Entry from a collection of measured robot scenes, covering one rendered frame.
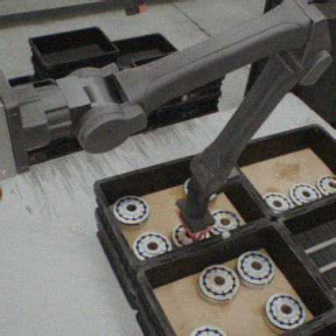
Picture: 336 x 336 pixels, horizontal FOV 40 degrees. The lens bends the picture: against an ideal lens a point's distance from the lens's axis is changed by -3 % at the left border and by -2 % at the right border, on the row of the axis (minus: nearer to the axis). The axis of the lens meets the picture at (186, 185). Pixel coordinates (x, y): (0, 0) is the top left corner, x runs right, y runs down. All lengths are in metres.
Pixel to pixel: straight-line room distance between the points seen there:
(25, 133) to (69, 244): 0.86
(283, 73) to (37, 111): 0.44
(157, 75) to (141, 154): 1.04
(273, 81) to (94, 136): 0.36
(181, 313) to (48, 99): 0.70
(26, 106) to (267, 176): 1.04
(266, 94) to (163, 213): 0.59
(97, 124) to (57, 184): 0.98
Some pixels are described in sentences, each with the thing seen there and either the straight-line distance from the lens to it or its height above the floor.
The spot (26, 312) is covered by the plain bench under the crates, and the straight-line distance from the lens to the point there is 1.33.
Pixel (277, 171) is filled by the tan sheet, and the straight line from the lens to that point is 1.55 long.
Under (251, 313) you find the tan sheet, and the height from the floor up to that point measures 0.83.
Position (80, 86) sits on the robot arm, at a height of 1.48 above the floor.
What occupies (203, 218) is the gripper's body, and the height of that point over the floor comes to 0.96.
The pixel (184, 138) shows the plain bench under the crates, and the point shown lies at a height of 0.70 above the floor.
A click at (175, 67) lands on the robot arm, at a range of 0.68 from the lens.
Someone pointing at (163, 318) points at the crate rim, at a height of 0.93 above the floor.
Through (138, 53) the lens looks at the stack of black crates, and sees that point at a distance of 2.92.
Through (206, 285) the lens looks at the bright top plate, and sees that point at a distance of 1.18.
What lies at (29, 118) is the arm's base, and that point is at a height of 1.47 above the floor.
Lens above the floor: 1.85
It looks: 45 degrees down
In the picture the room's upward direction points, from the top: 9 degrees clockwise
